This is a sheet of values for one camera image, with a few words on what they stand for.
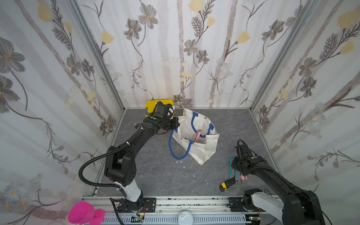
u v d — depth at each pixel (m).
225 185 0.80
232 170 0.86
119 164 0.46
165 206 0.75
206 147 0.83
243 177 0.83
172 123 0.76
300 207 0.40
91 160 0.40
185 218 0.66
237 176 0.84
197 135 0.95
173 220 0.70
